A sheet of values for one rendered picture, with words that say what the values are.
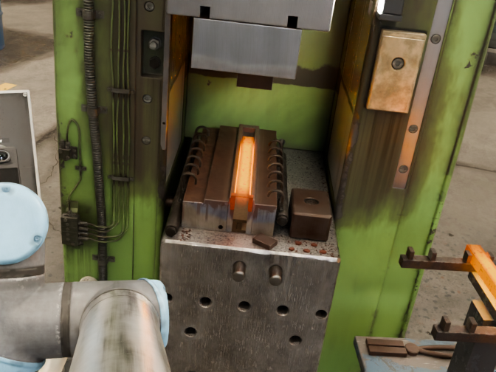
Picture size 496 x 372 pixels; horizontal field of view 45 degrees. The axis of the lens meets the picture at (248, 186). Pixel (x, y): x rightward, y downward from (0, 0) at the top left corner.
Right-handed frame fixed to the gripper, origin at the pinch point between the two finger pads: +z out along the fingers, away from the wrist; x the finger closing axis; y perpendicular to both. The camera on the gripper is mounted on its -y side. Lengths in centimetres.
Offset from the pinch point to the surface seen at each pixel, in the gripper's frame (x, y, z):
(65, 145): 14.2, -12.3, 31.9
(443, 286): 186, 57, 115
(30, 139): 5.9, -12.1, 11.1
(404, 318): 94, 40, 22
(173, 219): 32.7, 6.5, 13.7
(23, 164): 4.3, -7.3, 11.1
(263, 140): 64, -10, 33
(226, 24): 41, -29, -8
